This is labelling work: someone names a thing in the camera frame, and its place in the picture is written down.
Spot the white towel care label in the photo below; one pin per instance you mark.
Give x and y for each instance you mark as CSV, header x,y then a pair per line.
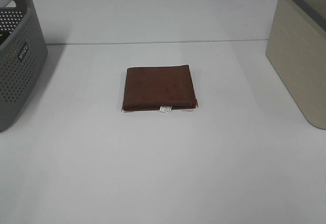
x,y
165,109

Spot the grey perforated plastic basket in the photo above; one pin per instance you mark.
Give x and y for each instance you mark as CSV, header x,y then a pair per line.
x,y
23,55

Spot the brown towel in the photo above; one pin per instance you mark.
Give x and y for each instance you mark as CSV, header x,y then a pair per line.
x,y
150,88

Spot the beige plastic basket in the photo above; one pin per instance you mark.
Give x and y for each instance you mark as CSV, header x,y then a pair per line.
x,y
296,50

